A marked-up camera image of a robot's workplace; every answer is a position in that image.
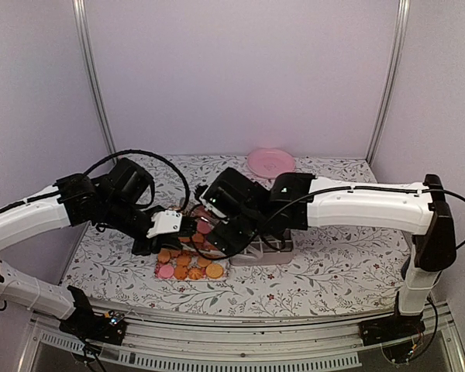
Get floral cookie tray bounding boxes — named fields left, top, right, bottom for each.
left=154, top=205, right=229, bottom=282

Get compartment tin box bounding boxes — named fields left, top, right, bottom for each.
left=229, top=229, right=294, bottom=267

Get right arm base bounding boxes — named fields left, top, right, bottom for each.
left=358, top=311, right=425, bottom=346

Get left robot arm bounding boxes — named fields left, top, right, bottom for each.
left=0, top=150, right=196, bottom=336

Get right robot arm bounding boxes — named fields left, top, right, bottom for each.
left=195, top=167, right=461, bottom=338

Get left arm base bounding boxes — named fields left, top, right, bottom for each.
left=59, top=285, right=127, bottom=346

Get pink sandwich cookie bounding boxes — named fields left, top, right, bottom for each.
left=197, top=221, right=212, bottom=235

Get pink round cookie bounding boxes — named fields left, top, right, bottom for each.
left=157, top=264, right=174, bottom=279

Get round cream sandwich cookie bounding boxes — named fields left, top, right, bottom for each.
left=205, top=263, right=224, bottom=279

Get swirl butter cookie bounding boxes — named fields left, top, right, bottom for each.
left=188, top=267, right=204, bottom=281

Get pink plate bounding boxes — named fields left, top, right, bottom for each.
left=246, top=148, right=296, bottom=179

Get floral tablecloth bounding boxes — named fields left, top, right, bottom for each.
left=60, top=154, right=415, bottom=319

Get dark blue cup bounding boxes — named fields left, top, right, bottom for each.
left=401, top=257, right=410, bottom=281

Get front aluminium rail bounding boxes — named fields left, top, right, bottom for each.
left=18, top=302, right=465, bottom=371

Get left aluminium post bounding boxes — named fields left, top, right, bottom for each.
left=72, top=0, right=116, bottom=154

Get aluminium post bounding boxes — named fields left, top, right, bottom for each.
left=366, top=0, right=411, bottom=166
left=72, top=0, right=116, bottom=154

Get right aluminium post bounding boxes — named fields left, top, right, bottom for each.
left=366, top=0, right=411, bottom=166

